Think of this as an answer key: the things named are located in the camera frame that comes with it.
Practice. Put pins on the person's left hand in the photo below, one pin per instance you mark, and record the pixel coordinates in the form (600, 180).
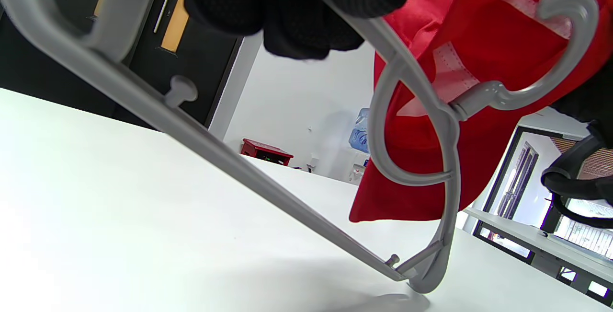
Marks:
(287, 10)

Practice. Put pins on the person's right hand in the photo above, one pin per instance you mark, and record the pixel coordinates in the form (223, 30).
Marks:
(589, 106)

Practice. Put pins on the red baseball cap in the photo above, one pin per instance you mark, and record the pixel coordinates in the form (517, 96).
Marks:
(479, 29)

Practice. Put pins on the gray plastic hanger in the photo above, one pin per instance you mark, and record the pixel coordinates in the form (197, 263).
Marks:
(201, 136)

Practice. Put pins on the black double door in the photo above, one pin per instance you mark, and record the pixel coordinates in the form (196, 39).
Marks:
(201, 67)

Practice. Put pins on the black framed glass partition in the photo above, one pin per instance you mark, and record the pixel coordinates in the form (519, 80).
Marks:
(512, 187)

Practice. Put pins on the red fire extinguisher cabinet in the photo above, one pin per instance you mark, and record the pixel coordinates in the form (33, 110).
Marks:
(266, 151)

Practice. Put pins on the white shelf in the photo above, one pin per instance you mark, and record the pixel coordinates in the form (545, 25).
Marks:
(517, 235)

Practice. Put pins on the white water dispenser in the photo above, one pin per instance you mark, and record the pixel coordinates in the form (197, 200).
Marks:
(357, 170)

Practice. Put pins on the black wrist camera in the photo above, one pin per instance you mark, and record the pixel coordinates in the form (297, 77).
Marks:
(574, 182)

